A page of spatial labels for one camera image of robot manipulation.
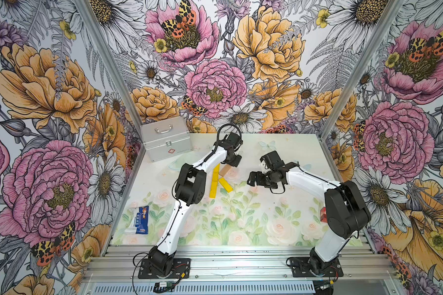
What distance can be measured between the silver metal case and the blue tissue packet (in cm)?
32

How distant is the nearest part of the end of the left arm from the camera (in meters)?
0.82

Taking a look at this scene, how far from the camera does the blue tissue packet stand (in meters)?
0.84

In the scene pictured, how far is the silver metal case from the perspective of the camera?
1.04 metres

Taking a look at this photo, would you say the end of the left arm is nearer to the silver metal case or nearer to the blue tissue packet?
the silver metal case
